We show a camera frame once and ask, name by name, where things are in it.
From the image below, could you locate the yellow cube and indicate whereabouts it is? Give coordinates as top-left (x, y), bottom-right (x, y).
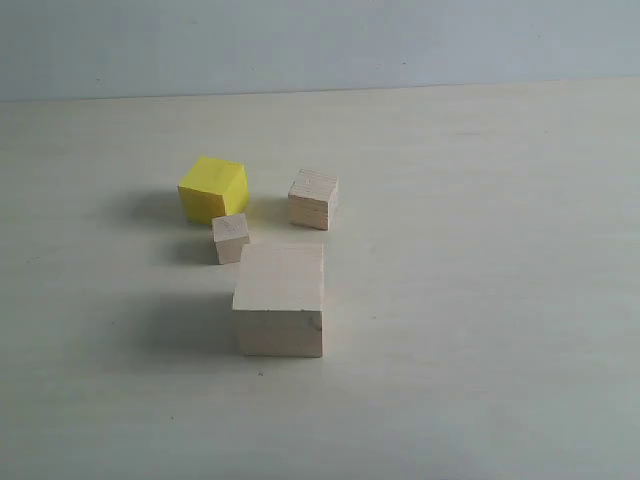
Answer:
top-left (177, 157), bottom-right (250, 225)

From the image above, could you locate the large wooden cube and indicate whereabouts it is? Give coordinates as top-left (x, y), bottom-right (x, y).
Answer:
top-left (232, 243), bottom-right (324, 358)

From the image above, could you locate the medium wooden cube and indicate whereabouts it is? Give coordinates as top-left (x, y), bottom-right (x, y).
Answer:
top-left (287, 169), bottom-right (339, 231)

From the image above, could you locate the small wooden cube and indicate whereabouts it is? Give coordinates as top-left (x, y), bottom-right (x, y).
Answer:
top-left (211, 213), bottom-right (250, 265)

